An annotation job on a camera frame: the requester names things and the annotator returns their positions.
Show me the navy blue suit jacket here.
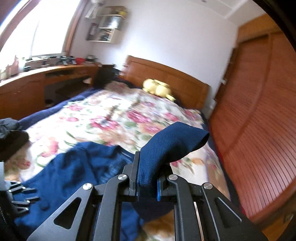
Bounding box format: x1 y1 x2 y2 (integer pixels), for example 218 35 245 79
15 122 210 240

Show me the black folded clothes pile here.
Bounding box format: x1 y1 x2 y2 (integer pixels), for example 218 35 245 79
1 118 29 162

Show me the navy blue bed sheet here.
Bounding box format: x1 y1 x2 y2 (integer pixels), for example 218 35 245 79
18 87 102 130

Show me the wooden desk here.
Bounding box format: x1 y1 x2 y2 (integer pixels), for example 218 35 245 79
1 64 99 120

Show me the wooden slatted wardrobe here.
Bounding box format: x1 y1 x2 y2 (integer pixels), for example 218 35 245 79
209 15 295 240

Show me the floral bed blanket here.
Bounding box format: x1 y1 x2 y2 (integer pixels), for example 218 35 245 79
3 81 232 241

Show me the wooden bed headboard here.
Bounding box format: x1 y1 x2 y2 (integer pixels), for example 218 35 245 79
120 56 209 110

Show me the yellow plush toy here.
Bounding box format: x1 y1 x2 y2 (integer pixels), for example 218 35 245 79
142 79 176 102

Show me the dark wooden chair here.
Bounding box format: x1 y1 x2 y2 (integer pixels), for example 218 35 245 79
92 64 120 88

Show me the window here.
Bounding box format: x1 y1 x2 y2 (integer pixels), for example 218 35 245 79
1 1 80 69

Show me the white wall shelf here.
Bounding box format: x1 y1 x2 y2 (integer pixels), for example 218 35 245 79
86 6 128 44

